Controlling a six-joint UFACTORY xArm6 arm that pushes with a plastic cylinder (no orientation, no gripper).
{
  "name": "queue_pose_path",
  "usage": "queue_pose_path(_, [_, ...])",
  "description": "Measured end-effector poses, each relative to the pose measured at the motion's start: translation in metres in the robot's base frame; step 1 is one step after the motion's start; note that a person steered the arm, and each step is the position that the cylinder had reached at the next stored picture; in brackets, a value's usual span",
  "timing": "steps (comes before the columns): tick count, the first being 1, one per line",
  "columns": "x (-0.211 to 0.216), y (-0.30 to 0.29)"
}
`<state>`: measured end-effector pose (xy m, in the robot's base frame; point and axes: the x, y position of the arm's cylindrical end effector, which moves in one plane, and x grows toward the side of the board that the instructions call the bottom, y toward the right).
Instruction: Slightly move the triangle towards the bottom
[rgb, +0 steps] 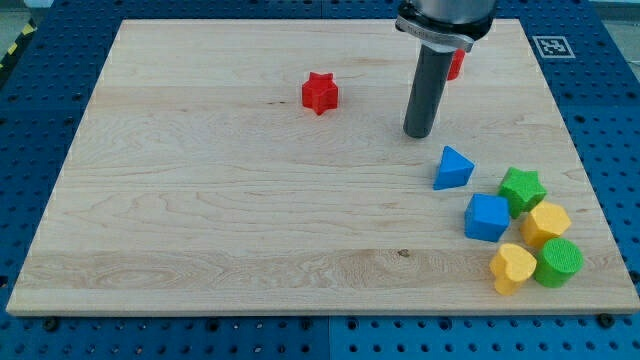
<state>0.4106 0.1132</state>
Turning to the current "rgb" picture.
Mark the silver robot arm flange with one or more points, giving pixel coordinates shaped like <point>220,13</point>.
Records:
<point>446,25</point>

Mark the blue triangle block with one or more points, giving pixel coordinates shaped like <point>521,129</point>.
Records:
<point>455,170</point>

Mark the light wooden board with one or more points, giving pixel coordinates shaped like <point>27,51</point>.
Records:
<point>197,184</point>

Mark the red star block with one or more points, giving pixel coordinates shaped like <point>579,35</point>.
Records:
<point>320,93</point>

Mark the dark grey pusher cylinder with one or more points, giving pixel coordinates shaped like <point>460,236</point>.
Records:
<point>430,78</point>

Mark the blue cube block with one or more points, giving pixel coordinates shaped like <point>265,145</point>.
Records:
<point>486,217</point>

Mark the red block behind pusher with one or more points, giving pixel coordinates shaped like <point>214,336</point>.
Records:
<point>456,64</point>

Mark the green star block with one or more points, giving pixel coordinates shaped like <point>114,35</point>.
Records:
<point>522,189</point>

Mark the yellow heart block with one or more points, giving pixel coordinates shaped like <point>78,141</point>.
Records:
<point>512,266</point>

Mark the yellow hexagon block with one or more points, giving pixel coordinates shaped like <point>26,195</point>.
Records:
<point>545,221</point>

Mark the green cylinder block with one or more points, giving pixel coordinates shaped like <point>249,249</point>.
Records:
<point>557,262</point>

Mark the white fiducial marker tag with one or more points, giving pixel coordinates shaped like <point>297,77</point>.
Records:
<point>553,47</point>

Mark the black bolt left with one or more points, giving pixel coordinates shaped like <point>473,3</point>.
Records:
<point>50,324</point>

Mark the black bolt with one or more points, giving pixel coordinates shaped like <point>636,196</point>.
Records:
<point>605,320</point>
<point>50,324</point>

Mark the black bolt right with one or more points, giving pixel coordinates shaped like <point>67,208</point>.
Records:
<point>605,320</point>

